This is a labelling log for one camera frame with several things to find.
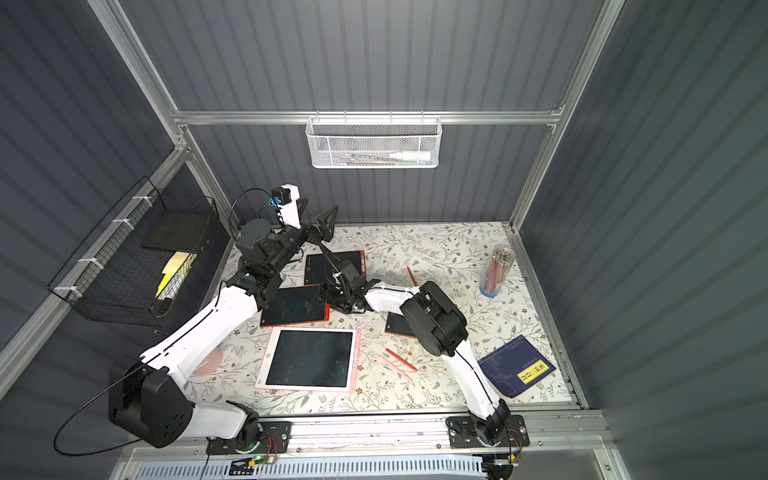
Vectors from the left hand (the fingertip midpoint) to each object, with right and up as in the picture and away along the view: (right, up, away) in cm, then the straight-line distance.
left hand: (325, 204), depth 69 cm
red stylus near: (+17, -42, +17) cm, 49 cm away
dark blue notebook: (+51, -43, +14) cm, 68 cm away
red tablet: (-16, -29, +28) cm, 43 cm away
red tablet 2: (+17, -34, +24) cm, 45 cm away
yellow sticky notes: (-39, -16, +4) cm, 42 cm away
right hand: (-7, -27, +25) cm, 37 cm away
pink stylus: (+19, -43, +17) cm, 50 cm away
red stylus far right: (+23, -20, +36) cm, 47 cm away
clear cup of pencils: (+48, -14, +17) cm, 53 cm away
